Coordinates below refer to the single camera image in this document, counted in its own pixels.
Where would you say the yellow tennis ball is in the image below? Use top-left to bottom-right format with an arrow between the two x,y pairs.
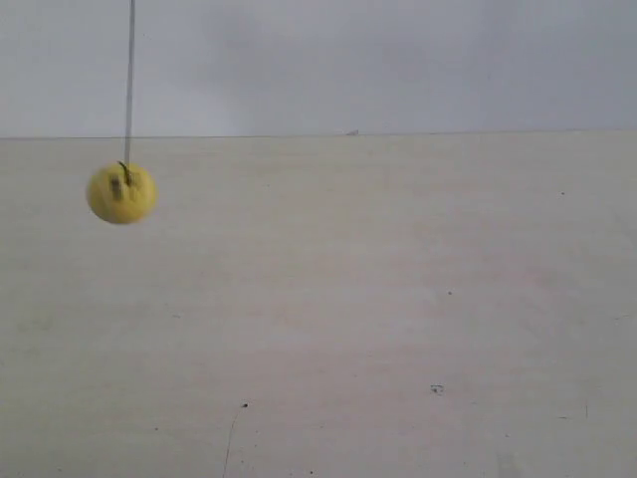
86,162 -> 156,225

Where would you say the thin black hanging string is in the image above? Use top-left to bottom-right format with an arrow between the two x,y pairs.
122,0 -> 136,167

